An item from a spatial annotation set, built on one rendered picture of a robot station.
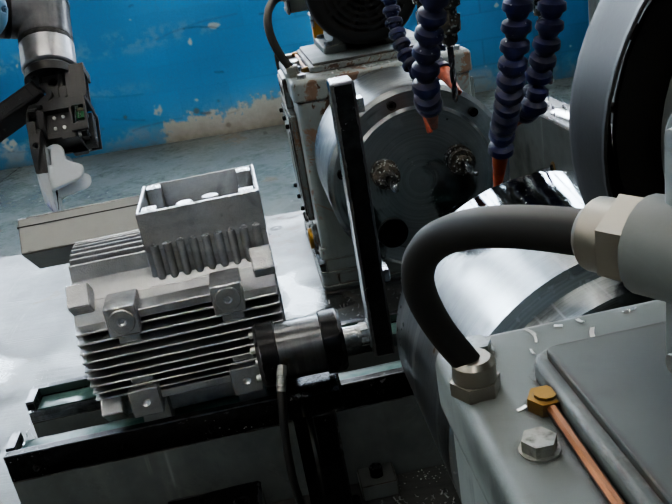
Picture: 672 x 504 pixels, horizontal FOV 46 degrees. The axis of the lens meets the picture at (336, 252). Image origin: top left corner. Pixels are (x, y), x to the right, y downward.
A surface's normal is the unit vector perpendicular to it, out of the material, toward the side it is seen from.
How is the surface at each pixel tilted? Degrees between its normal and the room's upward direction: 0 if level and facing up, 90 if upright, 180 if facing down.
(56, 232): 52
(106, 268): 88
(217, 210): 90
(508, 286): 36
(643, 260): 81
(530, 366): 0
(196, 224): 90
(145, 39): 90
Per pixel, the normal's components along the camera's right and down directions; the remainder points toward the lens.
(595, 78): -0.98, -0.06
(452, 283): -0.82, -0.48
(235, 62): 0.01, 0.37
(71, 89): 0.01, -0.28
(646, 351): -0.16, -0.91
